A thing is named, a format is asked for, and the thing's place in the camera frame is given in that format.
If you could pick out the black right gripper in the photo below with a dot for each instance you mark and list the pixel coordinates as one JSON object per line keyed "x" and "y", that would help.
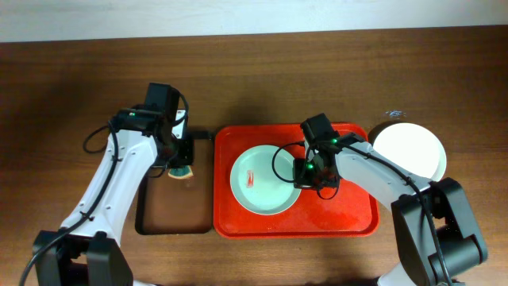
{"x": 303, "y": 176}

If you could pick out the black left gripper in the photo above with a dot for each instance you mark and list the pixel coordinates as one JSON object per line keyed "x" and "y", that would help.
{"x": 184, "y": 155}

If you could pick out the green and yellow sponge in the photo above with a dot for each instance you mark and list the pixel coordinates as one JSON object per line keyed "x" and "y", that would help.
{"x": 180, "y": 173}

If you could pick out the pale green plate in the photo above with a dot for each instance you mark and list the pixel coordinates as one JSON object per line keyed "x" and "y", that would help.
{"x": 260, "y": 180}

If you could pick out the white plate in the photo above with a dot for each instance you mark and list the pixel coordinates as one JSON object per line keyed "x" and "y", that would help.
{"x": 412, "y": 147}

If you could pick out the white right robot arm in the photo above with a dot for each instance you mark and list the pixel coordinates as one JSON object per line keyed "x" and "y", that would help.
{"x": 436, "y": 232}

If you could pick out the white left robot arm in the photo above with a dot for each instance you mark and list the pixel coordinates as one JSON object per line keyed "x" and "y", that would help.
{"x": 86, "y": 249}

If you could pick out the red plastic tray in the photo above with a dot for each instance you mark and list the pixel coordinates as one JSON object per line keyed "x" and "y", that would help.
{"x": 348, "y": 212}

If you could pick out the black brown tray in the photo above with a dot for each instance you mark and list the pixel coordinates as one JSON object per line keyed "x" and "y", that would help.
{"x": 169, "y": 206}

